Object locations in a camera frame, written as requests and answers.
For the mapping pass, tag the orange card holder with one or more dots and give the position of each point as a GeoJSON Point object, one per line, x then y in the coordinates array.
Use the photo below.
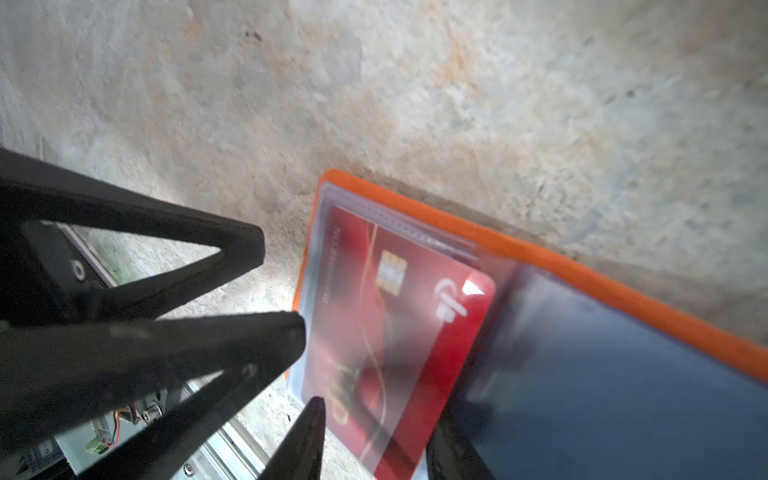
{"type": "Point", "coordinates": [573, 375]}

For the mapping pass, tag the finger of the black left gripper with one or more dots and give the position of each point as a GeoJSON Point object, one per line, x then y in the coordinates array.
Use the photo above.
{"type": "Point", "coordinates": [55, 378]}
{"type": "Point", "coordinates": [46, 281]}

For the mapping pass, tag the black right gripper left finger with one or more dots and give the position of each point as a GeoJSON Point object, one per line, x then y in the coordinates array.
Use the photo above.
{"type": "Point", "coordinates": [300, 454]}

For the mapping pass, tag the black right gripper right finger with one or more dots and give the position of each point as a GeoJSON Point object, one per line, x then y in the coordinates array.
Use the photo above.
{"type": "Point", "coordinates": [451, 456]}

